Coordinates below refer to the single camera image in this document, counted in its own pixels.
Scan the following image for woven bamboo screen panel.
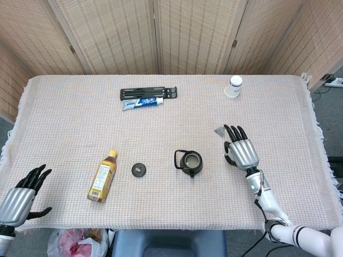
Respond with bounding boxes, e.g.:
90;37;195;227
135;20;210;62
153;0;250;75
267;0;343;90
0;42;34;124
0;0;87;76
223;0;311;75
48;0;163;76

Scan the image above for white power strip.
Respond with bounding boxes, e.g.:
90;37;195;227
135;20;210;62
323;73;343;88

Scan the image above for pale woven tablecloth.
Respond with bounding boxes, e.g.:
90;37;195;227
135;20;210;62
0;72;337;233

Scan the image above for black teapot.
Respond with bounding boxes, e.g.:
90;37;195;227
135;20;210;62
174;149;204;179

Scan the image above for black and silver left hand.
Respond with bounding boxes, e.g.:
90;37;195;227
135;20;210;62
0;164;53;228

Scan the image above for clear plastic bag pink contents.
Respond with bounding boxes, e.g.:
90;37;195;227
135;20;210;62
47;228;109;257

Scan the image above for yellow-capped tea bottle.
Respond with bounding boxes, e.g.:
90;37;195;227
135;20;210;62
87;150;118;204

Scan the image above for black cable by power strip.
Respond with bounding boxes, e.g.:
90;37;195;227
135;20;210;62
311;87;327;102

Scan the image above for white paper cup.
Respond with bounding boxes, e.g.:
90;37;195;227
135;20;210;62
223;75;243;100

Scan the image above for black and silver right hand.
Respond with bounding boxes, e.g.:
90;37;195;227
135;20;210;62
223;124;260;171

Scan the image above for blue and white toothpaste tube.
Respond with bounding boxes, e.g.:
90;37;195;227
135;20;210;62
122;96;164;111

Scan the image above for black folding stand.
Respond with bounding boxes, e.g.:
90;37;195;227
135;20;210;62
120;86;178;101

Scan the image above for blue-grey chair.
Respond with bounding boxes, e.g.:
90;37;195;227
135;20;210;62
111;229;228;257

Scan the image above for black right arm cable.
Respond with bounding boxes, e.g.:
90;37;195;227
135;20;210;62
250;170;273;257

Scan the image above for black teapot lid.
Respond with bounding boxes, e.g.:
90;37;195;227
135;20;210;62
131;162;147;178

